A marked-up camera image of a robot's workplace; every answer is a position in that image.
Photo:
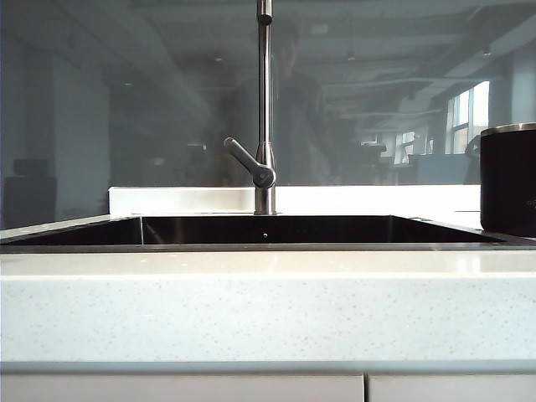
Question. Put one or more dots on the black rectangular sink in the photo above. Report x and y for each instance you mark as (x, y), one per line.
(293, 230)

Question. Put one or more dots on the wide beige cabinet door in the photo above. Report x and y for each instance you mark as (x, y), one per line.
(167, 389)

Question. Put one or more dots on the white counter upstand ledge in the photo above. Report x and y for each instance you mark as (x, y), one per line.
(356, 199)

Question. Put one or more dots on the stainless steel faucet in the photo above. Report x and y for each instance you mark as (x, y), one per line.
(264, 84)

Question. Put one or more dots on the narrow beige cabinet door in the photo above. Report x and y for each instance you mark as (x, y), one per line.
(452, 389)

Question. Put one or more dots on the black mug with steel rim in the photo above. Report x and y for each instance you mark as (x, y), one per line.
(508, 180)

